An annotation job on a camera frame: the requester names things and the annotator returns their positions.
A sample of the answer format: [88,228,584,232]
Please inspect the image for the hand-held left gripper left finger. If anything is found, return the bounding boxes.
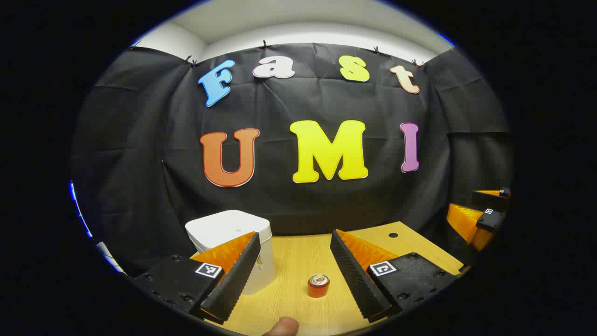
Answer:
[133,231,262,326]

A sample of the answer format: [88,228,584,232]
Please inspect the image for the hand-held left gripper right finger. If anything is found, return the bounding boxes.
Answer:
[330,229,462,323]

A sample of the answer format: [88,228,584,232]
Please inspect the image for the red pop can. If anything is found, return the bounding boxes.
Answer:
[307,274,330,298]

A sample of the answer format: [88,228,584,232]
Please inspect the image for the white desktop garbage bin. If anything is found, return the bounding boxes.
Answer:
[185,210,276,295]

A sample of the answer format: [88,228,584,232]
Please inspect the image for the wooden desktop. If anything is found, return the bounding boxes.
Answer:
[189,221,469,336]

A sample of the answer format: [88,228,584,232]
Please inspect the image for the black backdrop cloth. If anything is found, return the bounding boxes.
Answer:
[70,43,514,276]

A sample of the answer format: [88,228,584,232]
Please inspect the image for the white device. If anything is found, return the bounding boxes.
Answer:
[95,240,125,274]

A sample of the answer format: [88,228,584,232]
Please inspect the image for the lit monitor screen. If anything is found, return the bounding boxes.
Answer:
[69,181,94,239]

